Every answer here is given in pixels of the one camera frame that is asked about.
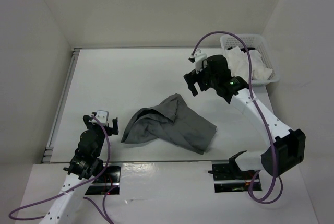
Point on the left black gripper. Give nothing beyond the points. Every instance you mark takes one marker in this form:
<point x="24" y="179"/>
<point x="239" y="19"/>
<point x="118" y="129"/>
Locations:
<point x="110" y="131"/>

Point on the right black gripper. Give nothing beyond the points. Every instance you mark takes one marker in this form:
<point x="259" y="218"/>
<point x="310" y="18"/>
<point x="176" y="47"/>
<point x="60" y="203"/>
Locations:
<point x="190" y="78"/>

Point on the grey pleated skirt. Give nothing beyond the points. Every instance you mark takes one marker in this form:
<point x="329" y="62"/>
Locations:
<point x="173" y="121"/>

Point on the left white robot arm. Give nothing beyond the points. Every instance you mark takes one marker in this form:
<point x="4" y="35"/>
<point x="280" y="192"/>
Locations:
<point x="83" y="168"/>

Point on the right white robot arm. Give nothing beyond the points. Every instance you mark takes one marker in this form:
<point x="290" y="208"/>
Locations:
<point x="285" y="146"/>

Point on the white crumpled cloth in basket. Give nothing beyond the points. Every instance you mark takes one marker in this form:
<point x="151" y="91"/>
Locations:
<point x="239" y="66"/>

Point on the white plastic mesh basket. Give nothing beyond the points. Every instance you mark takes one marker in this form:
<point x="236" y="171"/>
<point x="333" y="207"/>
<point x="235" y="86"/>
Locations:
<point x="254" y="42"/>

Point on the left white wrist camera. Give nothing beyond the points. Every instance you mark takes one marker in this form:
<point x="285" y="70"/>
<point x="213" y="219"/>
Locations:
<point x="101" y="116"/>

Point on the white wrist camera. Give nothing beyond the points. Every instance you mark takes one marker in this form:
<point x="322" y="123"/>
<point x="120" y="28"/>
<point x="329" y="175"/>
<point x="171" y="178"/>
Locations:
<point x="101" y="116"/>
<point x="199" y="58"/>

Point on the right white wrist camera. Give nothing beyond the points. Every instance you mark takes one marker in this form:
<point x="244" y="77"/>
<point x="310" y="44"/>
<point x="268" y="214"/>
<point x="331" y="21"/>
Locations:
<point x="199" y="58"/>

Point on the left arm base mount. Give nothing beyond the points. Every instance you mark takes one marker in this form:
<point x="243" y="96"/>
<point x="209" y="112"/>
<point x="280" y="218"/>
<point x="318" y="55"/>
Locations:
<point x="108" y="183"/>

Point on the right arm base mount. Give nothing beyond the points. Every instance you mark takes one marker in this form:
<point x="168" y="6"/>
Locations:
<point x="228" y="183"/>

